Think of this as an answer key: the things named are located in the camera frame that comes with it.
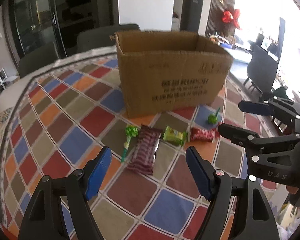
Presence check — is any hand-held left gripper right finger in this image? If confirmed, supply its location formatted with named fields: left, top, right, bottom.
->
left=185, top=146, right=278, bottom=240

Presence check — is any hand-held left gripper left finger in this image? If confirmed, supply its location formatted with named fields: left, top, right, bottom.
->
left=17, top=146, right=112, bottom=240

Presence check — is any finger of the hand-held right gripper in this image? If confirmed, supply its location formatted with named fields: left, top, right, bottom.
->
left=217, top=123, right=300, bottom=153
left=238, top=97, right=300, bottom=121

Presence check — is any green lollipop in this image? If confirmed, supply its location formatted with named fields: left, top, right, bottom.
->
left=121, top=125, right=138, bottom=163
left=207, top=107, right=221, bottom=125

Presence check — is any red candy packet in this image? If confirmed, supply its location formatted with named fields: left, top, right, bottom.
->
left=189, top=127, right=221, bottom=143

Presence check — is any small green candy packet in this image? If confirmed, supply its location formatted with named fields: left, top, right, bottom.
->
left=163, top=126, right=188, bottom=147

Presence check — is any maroon striped snack packet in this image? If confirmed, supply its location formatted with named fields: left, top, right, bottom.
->
left=127, top=124, right=162, bottom=176

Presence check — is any brown cardboard box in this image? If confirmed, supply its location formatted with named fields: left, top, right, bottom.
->
left=110, top=30, right=234, bottom=119

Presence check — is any dark upholstered chair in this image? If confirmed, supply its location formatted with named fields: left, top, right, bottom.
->
left=243, top=45, right=279, bottom=93

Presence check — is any colourful checkered tablecloth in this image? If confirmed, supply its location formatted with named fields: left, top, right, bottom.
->
left=0, top=54, right=278, bottom=240

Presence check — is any white low cabinet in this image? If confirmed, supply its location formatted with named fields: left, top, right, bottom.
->
left=220, top=41, right=253, bottom=64

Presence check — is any red bow decoration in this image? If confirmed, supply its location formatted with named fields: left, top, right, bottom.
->
left=222, top=9, right=242, bottom=31

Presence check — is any dark interior door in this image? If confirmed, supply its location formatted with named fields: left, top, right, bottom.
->
left=180, top=0, right=206, bottom=32

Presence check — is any grey dining chair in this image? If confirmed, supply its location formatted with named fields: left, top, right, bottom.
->
left=76, top=24, right=141, bottom=54
left=17, top=41, right=60, bottom=78

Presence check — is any white stool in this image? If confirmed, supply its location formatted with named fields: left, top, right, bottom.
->
left=0, top=69, right=18, bottom=90

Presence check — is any black framed glass door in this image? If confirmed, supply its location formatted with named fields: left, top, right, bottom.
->
left=8, top=0, right=67, bottom=58

